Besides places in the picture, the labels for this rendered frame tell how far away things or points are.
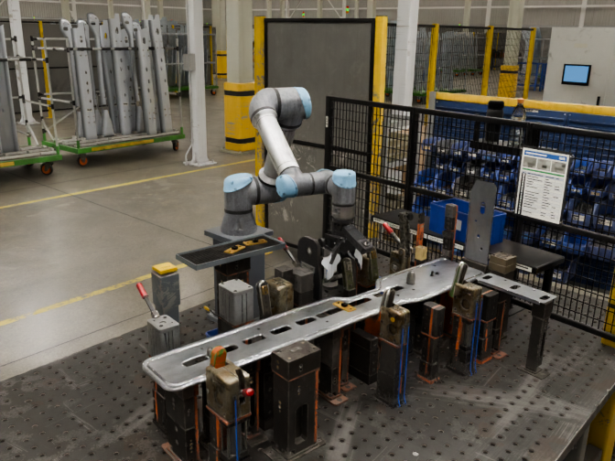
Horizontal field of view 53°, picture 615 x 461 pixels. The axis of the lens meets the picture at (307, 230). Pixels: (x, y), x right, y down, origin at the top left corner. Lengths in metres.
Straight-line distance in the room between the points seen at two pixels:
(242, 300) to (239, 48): 8.06
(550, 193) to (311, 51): 2.58
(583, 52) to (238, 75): 4.88
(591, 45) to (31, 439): 7.92
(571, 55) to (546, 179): 6.25
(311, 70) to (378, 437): 3.31
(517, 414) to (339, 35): 3.14
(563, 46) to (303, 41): 4.81
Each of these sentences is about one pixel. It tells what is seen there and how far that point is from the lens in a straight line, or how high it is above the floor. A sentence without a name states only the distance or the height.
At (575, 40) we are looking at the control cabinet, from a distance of 8.90.
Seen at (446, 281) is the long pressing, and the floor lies 1.00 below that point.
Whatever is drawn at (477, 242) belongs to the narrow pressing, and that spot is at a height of 1.08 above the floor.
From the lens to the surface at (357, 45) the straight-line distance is 4.52.
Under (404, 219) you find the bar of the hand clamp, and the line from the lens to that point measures 2.47.
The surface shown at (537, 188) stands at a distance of 2.75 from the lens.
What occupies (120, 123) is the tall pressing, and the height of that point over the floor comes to 0.48.
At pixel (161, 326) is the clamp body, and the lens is 1.88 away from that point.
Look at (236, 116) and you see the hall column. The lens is 9.89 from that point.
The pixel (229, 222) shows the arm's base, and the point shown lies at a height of 1.15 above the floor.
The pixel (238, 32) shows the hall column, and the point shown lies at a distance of 9.84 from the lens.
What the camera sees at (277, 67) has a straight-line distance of 5.06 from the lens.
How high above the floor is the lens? 1.89
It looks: 18 degrees down
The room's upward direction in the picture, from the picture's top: 1 degrees clockwise
